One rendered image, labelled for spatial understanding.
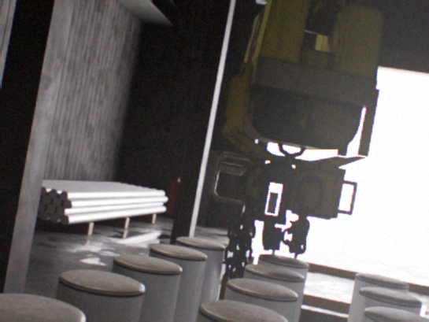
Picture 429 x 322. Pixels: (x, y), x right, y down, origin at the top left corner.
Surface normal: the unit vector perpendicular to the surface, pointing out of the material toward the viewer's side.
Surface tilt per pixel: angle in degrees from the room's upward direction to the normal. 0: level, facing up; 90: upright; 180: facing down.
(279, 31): 90
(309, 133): 90
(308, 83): 90
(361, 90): 90
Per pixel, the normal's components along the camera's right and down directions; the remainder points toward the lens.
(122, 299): 0.59, 0.11
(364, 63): 0.09, 0.02
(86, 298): -0.14, -0.02
